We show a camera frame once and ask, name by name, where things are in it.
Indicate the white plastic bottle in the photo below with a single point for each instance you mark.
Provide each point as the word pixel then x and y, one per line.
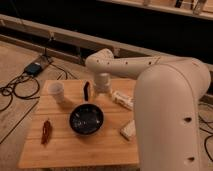
pixel 122 99

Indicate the black bowl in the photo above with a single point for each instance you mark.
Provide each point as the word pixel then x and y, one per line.
pixel 86 119

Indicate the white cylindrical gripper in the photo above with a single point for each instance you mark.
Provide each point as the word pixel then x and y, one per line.
pixel 102 83

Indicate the black power adapter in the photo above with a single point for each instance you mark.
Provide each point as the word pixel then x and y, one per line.
pixel 33 69

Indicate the white sponge block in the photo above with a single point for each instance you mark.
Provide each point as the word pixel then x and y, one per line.
pixel 128 130

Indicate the wooden table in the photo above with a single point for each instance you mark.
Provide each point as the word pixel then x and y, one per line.
pixel 68 149

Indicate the white paper cup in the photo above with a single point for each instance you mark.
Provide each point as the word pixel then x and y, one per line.
pixel 56 90

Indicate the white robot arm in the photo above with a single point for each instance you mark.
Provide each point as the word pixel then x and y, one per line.
pixel 166 98

